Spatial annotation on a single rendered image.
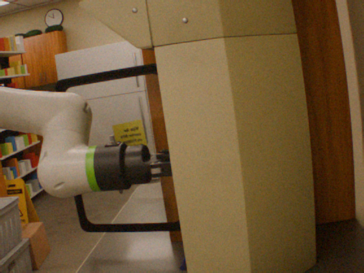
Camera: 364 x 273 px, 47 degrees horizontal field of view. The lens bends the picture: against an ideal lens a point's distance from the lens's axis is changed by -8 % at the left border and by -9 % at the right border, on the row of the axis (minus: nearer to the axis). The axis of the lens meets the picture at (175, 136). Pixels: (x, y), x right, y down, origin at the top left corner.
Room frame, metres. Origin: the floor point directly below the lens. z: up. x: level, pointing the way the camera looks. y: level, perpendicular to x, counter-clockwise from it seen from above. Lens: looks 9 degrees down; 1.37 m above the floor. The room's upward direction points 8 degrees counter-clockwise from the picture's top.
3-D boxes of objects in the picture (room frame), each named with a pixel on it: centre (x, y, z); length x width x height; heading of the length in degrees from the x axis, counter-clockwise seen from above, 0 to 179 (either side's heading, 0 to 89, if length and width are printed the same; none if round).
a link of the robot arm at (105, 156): (0.88, 0.12, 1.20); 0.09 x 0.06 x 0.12; 171
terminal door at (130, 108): (1.08, 0.13, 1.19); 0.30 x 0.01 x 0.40; 73
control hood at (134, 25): (0.89, 0.05, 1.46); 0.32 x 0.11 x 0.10; 172
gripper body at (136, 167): (0.87, 0.05, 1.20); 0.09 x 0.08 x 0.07; 81
